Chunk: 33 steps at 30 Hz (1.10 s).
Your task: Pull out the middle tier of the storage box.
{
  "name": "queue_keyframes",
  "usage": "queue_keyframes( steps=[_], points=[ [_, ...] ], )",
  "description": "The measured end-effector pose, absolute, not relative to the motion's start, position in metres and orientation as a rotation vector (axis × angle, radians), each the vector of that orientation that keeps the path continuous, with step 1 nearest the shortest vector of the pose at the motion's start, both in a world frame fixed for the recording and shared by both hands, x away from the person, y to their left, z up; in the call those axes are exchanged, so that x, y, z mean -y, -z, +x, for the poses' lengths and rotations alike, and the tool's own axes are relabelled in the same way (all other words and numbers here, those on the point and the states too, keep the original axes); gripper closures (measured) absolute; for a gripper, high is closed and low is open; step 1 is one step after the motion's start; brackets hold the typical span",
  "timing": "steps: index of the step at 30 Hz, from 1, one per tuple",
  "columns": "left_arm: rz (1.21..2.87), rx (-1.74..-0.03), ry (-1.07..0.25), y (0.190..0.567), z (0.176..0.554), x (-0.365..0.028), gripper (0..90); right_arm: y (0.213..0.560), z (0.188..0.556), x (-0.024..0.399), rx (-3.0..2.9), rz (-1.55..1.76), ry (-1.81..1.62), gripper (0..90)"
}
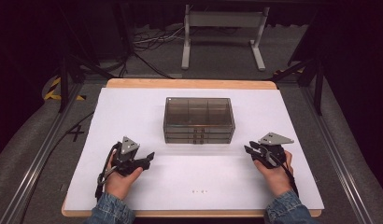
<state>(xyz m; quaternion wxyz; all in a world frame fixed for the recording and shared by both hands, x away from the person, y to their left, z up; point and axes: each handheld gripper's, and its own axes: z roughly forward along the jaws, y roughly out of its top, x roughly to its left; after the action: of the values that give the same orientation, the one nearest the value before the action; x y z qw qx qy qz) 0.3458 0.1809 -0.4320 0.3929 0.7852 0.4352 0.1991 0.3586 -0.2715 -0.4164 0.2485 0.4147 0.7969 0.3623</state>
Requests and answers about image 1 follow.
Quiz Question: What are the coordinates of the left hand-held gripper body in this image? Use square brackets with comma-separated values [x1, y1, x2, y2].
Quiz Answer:
[111, 135, 144, 176]

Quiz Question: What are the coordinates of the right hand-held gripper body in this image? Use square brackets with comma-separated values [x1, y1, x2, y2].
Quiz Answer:
[256, 132, 295, 170]

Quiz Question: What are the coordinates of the smoky transparent drawer cabinet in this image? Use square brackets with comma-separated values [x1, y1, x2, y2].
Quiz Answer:
[163, 96, 236, 145]

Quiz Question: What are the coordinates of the person's right hand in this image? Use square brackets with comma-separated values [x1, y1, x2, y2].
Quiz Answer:
[253, 151, 294, 198]

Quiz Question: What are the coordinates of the person's left hand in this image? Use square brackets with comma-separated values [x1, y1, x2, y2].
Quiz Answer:
[104, 155, 144, 200]

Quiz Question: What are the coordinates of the white table sheet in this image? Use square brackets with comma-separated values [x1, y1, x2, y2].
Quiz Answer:
[64, 87, 325, 212]

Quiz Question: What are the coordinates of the black tripod stand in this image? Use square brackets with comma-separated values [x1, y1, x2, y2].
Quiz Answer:
[267, 57, 324, 116]
[57, 54, 116, 113]

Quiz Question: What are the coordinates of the yellow black floor tape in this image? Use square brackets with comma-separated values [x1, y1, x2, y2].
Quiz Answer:
[43, 77, 87, 102]

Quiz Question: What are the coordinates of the grey metal stand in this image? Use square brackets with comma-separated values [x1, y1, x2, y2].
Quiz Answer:
[180, 4, 270, 72]

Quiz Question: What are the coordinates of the right hand-held gripper cable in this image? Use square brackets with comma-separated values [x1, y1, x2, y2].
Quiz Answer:
[267, 148, 300, 198]

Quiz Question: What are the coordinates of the hand-held gripper cable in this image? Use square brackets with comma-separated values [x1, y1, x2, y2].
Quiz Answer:
[94, 143, 122, 200]
[267, 148, 300, 198]

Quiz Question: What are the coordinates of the left hand-held gripper cable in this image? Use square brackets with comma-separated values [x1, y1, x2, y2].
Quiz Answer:
[94, 143, 122, 200]

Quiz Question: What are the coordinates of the aluminium floor rail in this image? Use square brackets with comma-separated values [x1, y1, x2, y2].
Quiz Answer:
[300, 87, 375, 224]
[0, 83, 85, 224]

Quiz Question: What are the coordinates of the black floor cable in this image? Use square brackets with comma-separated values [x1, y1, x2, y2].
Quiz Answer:
[20, 111, 95, 224]

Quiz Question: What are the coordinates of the bundle of floor cables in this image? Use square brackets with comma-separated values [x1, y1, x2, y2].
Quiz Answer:
[132, 26, 186, 52]

